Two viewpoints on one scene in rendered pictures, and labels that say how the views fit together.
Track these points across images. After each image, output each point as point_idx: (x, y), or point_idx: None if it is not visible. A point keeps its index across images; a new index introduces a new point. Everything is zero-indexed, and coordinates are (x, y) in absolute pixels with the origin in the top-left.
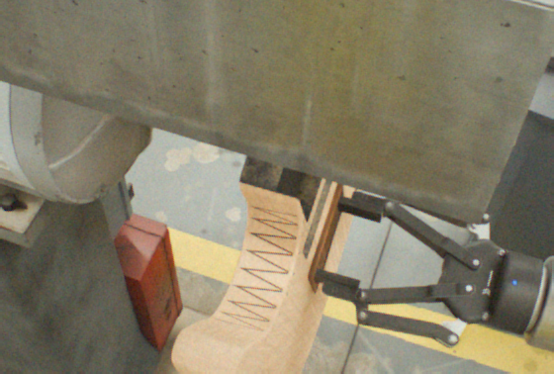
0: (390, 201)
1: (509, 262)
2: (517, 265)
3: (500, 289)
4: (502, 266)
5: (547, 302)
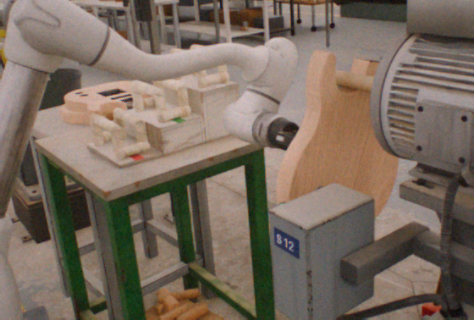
0: None
1: (286, 123)
2: (284, 122)
3: (294, 124)
4: (286, 129)
5: (284, 117)
